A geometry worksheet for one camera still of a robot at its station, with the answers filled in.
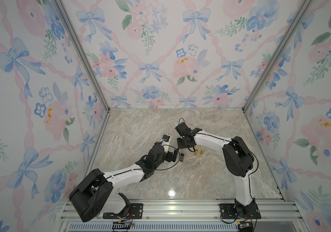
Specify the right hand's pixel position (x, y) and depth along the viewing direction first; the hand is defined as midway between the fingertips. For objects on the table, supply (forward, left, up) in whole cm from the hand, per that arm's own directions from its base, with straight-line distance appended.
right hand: (182, 143), depth 97 cm
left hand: (-8, +6, +11) cm, 15 cm away
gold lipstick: (-7, -9, 0) cm, 11 cm away
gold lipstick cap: (-6, -13, -2) cm, 15 cm away
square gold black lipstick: (-11, +1, +3) cm, 11 cm away
